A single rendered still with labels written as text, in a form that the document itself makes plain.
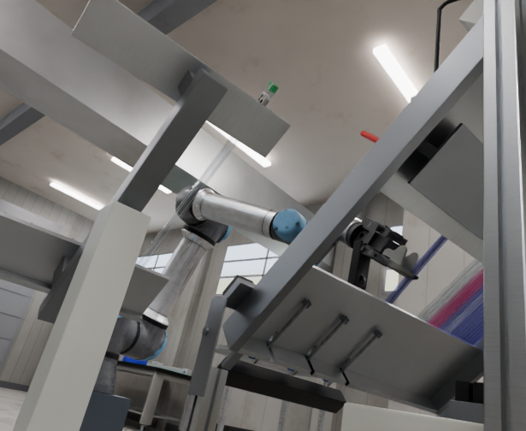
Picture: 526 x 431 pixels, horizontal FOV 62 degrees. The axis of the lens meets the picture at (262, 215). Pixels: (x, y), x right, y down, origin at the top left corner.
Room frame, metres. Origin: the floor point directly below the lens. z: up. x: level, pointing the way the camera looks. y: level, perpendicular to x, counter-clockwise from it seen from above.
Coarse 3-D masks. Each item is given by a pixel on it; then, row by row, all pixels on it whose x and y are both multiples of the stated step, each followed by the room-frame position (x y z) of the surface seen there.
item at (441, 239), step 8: (440, 240) 0.83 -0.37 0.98; (432, 248) 0.84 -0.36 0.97; (424, 256) 0.86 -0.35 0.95; (432, 256) 0.85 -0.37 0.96; (416, 264) 0.87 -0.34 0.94; (424, 264) 0.87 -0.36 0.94; (416, 272) 0.88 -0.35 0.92; (408, 280) 0.89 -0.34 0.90; (400, 288) 0.90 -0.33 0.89; (392, 296) 0.92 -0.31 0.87
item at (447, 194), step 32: (480, 96) 0.54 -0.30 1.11; (448, 128) 0.58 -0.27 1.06; (480, 128) 0.59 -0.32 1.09; (416, 160) 0.61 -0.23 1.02; (448, 160) 0.58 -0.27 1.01; (480, 160) 0.60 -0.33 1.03; (384, 192) 0.66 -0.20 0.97; (416, 192) 0.67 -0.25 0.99; (448, 192) 0.64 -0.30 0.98; (480, 192) 0.65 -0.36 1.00; (448, 224) 0.74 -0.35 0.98; (480, 224) 0.71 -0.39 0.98; (480, 256) 0.83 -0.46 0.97
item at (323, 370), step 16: (240, 352) 0.84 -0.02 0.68; (256, 352) 0.85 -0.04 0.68; (272, 352) 0.89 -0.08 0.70; (288, 352) 0.93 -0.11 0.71; (288, 368) 0.91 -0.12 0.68; (304, 368) 0.93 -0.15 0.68; (320, 368) 0.97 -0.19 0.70; (336, 368) 1.01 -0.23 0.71; (352, 384) 1.01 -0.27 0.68; (368, 384) 1.06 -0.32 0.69; (384, 384) 1.11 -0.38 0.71; (400, 400) 1.12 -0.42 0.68; (416, 400) 1.16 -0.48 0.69
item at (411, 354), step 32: (320, 288) 0.81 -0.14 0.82; (352, 288) 0.83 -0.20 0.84; (288, 320) 0.86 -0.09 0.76; (320, 320) 0.88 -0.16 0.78; (352, 320) 0.90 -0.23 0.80; (384, 320) 0.93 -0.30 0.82; (416, 320) 0.95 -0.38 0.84; (320, 352) 0.96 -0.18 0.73; (352, 352) 0.99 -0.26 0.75; (384, 352) 1.02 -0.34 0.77; (416, 352) 1.05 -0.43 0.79; (448, 352) 1.08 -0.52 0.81; (416, 384) 1.16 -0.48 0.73
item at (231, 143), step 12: (228, 144) 0.63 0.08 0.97; (216, 156) 0.65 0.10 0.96; (216, 168) 0.66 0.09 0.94; (204, 180) 0.68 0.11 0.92; (192, 192) 0.69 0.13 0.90; (180, 204) 0.72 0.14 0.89; (180, 216) 0.73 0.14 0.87; (168, 228) 0.75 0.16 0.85; (156, 240) 0.76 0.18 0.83; (144, 264) 0.80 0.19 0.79
